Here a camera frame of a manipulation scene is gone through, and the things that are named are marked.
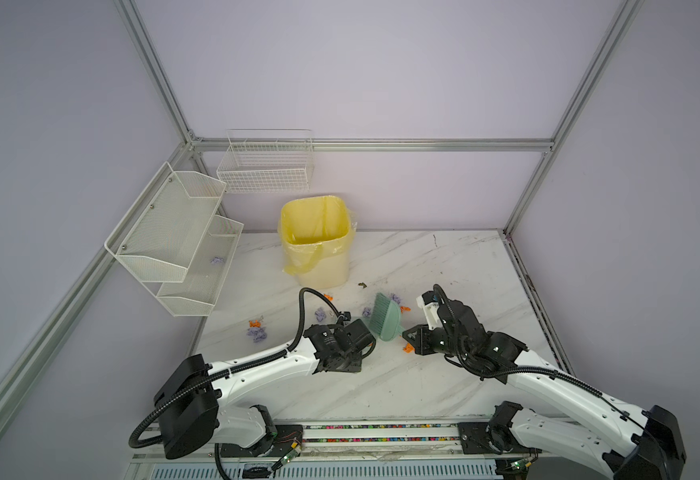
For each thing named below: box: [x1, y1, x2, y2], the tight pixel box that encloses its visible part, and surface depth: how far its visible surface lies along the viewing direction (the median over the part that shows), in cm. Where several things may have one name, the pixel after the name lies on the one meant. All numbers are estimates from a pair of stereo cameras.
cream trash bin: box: [281, 195, 351, 290], surface depth 97 cm
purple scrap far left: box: [246, 327, 267, 343], surface depth 95 cm
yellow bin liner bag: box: [278, 195, 357, 275], surface depth 96 cm
